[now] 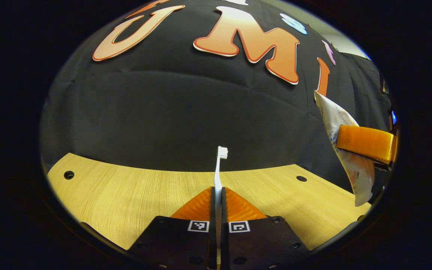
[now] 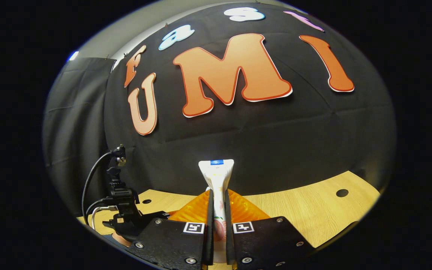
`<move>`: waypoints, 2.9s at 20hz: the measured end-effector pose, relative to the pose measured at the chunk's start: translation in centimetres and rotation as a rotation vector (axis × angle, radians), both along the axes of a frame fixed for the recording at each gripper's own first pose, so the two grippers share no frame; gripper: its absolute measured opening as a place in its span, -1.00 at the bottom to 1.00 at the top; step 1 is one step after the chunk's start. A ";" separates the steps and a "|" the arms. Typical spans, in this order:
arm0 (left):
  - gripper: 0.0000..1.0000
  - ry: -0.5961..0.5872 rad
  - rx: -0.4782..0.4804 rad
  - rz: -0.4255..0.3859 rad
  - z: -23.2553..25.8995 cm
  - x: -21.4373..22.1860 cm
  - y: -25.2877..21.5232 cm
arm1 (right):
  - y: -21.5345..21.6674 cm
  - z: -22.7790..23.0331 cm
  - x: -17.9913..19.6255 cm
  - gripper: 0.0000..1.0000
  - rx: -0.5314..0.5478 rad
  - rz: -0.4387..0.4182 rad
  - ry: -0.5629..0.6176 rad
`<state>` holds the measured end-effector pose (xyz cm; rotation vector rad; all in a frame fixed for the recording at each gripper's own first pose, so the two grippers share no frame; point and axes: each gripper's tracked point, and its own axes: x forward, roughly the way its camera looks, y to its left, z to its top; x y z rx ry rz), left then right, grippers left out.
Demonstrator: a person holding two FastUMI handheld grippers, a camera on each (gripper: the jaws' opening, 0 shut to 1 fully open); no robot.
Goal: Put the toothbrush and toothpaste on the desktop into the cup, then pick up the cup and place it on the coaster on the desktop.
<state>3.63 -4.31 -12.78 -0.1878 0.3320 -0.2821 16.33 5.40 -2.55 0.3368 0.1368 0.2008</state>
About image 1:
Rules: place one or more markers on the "black backdrop cloth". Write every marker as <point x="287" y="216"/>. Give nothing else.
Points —
<point x="163" y="112"/>

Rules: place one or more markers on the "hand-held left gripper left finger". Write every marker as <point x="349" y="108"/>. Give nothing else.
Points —
<point x="212" y="210"/>

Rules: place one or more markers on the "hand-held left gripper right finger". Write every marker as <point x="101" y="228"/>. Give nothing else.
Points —
<point x="224" y="213"/>

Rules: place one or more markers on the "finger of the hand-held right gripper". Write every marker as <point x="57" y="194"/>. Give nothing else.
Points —
<point x="366" y="142"/>

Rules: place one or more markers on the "wooden desktop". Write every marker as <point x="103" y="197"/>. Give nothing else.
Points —
<point x="126" y="195"/>

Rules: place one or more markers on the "white toothbrush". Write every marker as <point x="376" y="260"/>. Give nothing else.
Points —
<point x="218" y="176"/>

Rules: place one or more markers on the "white toothpaste tube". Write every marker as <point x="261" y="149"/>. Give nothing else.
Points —
<point x="336" y="116"/>

